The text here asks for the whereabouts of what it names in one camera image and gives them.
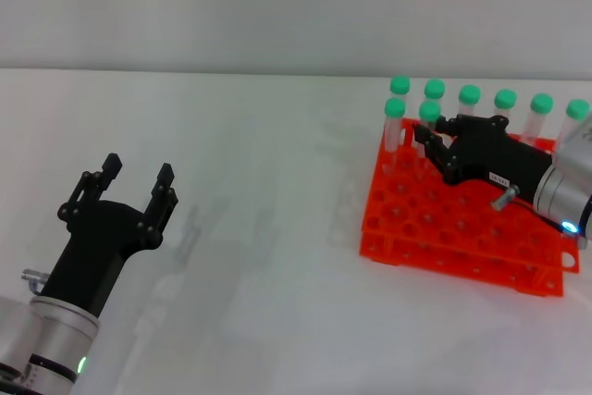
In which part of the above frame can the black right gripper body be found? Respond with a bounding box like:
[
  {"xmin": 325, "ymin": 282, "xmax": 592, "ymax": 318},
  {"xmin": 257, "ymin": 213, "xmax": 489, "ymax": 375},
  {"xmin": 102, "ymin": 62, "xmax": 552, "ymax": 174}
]
[{"xmin": 442, "ymin": 114, "xmax": 555, "ymax": 198}]

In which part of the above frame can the silver plug with black cable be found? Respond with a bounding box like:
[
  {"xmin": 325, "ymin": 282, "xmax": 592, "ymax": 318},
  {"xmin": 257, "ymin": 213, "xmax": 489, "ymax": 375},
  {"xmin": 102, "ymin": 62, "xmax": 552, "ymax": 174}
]
[
  {"xmin": 490, "ymin": 183, "xmax": 568, "ymax": 232},
  {"xmin": 21, "ymin": 268, "xmax": 48, "ymax": 296}
]

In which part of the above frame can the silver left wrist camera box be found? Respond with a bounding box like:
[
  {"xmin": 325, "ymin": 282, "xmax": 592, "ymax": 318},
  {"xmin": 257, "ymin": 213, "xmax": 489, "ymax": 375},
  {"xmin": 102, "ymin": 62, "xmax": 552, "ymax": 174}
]
[{"xmin": 0, "ymin": 296, "xmax": 43, "ymax": 368}]

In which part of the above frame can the clear test tube green cap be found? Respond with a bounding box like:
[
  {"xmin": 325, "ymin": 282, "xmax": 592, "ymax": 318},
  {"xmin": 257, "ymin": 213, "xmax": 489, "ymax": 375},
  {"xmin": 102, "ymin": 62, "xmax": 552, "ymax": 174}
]
[
  {"xmin": 424, "ymin": 79, "xmax": 447, "ymax": 104},
  {"xmin": 557, "ymin": 98, "xmax": 592, "ymax": 144},
  {"xmin": 521, "ymin": 93, "xmax": 555, "ymax": 146},
  {"xmin": 492, "ymin": 89, "xmax": 518, "ymax": 119},
  {"xmin": 383, "ymin": 97, "xmax": 408, "ymax": 170},
  {"xmin": 457, "ymin": 84, "xmax": 482, "ymax": 117},
  {"xmin": 414, "ymin": 100, "xmax": 442, "ymax": 172},
  {"xmin": 389, "ymin": 76, "xmax": 412, "ymax": 101}
]

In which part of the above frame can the orange test tube rack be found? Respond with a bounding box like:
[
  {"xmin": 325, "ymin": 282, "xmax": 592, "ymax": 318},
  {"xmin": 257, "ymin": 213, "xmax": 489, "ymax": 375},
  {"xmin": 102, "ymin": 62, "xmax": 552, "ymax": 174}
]
[{"xmin": 359, "ymin": 117, "xmax": 581, "ymax": 298}]

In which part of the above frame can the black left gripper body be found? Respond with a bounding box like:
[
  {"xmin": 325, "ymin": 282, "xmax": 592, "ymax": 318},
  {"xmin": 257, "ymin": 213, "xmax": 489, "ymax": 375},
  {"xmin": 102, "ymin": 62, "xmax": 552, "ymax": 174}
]
[{"xmin": 41, "ymin": 199, "xmax": 164, "ymax": 318}]

